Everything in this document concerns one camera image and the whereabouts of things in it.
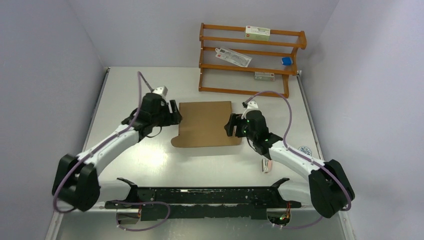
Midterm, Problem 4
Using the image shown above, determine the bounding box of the brown cardboard box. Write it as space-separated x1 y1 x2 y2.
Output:
171 101 242 148

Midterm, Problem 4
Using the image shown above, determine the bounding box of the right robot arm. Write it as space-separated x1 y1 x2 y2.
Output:
224 110 355 218

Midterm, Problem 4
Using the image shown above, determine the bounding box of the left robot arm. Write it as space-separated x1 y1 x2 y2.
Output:
52 92 182 212

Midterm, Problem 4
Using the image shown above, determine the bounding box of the grey white box lower shelf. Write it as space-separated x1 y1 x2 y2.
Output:
254 71 275 82

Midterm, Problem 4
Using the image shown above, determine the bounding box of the green white box top shelf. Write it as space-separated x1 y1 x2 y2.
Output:
244 25 271 42

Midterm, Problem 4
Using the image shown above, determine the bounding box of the pink white small device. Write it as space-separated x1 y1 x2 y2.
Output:
261 158 273 173

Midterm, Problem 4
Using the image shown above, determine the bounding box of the orange wooden shelf rack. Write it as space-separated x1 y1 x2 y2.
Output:
198 23 307 98

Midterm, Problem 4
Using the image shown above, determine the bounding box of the white plastic packet on shelf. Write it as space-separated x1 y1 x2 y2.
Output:
215 47 252 68

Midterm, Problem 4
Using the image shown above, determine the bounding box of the blue small object on shelf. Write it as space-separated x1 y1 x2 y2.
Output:
281 56 294 66

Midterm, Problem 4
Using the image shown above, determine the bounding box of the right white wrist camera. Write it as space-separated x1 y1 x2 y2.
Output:
241 100 259 119

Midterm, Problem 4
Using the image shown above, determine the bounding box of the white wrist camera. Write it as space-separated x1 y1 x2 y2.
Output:
152 86 168 100
241 100 259 119

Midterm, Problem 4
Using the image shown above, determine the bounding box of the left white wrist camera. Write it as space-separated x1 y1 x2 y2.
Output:
152 86 168 100

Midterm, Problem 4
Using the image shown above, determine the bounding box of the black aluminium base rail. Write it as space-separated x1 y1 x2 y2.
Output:
104 184 302 221

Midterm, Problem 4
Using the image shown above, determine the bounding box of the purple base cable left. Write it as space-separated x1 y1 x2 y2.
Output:
115 201 171 233

